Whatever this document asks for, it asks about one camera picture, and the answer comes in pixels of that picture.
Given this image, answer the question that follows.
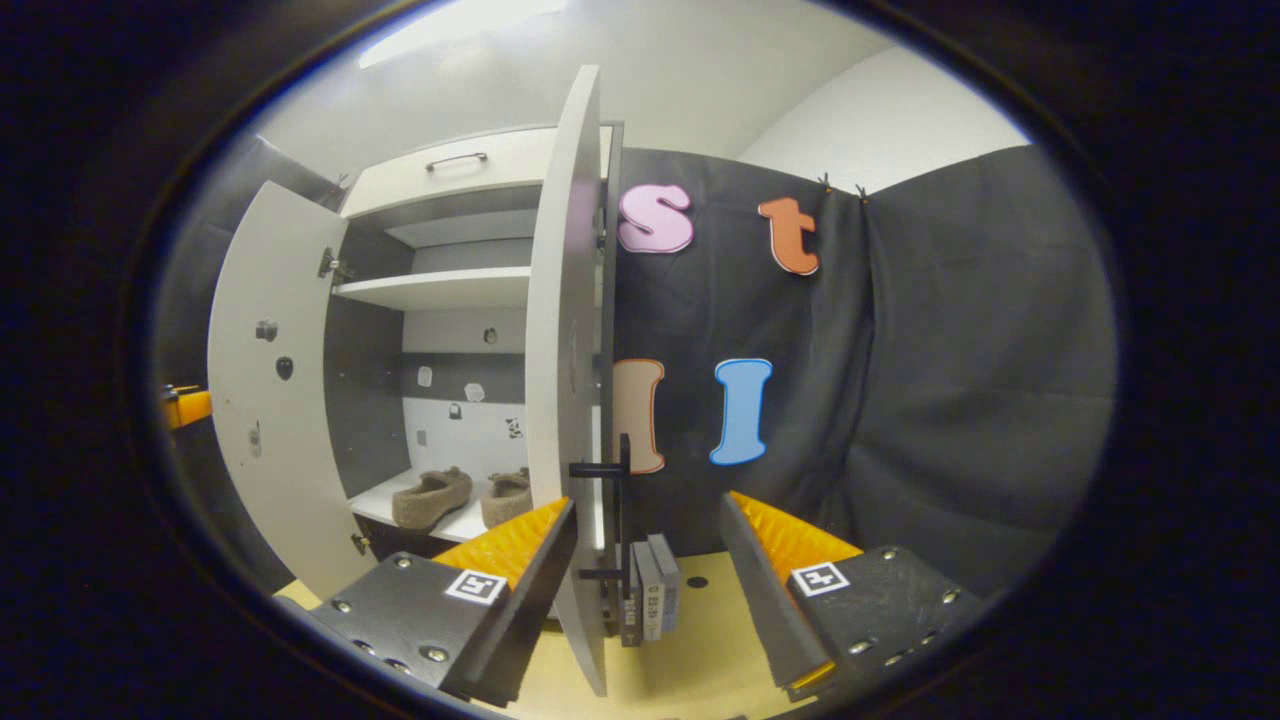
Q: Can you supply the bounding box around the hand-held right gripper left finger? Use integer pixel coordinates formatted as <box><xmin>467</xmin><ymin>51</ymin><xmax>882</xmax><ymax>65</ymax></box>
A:
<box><xmin>312</xmin><ymin>496</ymin><xmax>579</xmax><ymax>709</ymax></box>

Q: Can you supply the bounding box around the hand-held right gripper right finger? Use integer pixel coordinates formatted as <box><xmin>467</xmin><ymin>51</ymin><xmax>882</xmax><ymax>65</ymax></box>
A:
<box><xmin>720</xmin><ymin>490</ymin><xmax>989</xmax><ymax>703</ymax></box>

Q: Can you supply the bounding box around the white door with camera sticker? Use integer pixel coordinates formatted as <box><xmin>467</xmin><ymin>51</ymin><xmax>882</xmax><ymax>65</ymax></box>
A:
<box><xmin>207</xmin><ymin>180</ymin><xmax>379</xmax><ymax>601</ymax></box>

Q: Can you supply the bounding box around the brown fuzzy shoe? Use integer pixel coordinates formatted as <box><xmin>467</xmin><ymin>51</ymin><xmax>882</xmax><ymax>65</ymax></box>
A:
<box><xmin>480</xmin><ymin>467</ymin><xmax>534</xmax><ymax>530</ymax></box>
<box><xmin>391</xmin><ymin>466</ymin><xmax>474</xmax><ymax>532</ymax></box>

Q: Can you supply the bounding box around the white shoe cabinet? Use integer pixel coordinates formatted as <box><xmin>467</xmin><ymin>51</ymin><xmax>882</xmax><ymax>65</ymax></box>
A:
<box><xmin>320</xmin><ymin>120</ymin><xmax>627</xmax><ymax>641</ymax></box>

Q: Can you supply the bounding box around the white door with cat sticker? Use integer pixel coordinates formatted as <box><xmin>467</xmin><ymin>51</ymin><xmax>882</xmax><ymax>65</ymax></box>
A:
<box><xmin>525</xmin><ymin>65</ymin><xmax>613</xmax><ymax>698</ymax></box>

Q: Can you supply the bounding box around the white cabinet drawer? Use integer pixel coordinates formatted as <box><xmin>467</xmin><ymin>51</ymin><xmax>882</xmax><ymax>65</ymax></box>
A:
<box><xmin>340</xmin><ymin>125</ymin><xmax>559</xmax><ymax>219</ymax></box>

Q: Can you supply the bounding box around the grey box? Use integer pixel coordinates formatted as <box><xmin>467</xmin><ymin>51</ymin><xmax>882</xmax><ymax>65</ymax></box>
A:
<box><xmin>647</xmin><ymin>533</ymin><xmax>683</xmax><ymax>634</ymax></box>

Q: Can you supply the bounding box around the black door handle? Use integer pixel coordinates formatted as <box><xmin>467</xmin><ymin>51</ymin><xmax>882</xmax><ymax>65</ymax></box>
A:
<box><xmin>568</xmin><ymin>433</ymin><xmax>633</xmax><ymax>583</ymax></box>

